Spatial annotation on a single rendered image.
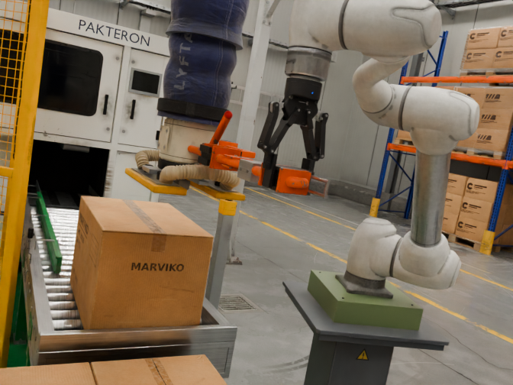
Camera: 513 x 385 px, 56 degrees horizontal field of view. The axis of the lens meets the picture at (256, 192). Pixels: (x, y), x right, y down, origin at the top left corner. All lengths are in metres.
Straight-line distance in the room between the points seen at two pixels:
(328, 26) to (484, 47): 8.90
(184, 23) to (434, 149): 0.81
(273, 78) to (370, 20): 11.35
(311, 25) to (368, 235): 1.02
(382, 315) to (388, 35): 1.13
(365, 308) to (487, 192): 7.60
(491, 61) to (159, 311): 8.50
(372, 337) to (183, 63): 1.08
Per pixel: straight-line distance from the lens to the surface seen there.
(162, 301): 1.82
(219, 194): 1.44
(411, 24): 0.94
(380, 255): 1.83
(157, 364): 1.74
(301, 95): 0.99
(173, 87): 1.48
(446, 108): 1.44
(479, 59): 9.82
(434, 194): 1.61
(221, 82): 1.49
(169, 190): 1.38
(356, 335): 1.73
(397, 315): 1.86
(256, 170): 1.08
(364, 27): 0.96
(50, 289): 2.30
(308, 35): 1.00
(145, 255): 1.74
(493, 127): 9.32
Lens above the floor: 1.35
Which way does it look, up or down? 7 degrees down
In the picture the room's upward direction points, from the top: 10 degrees clockwise
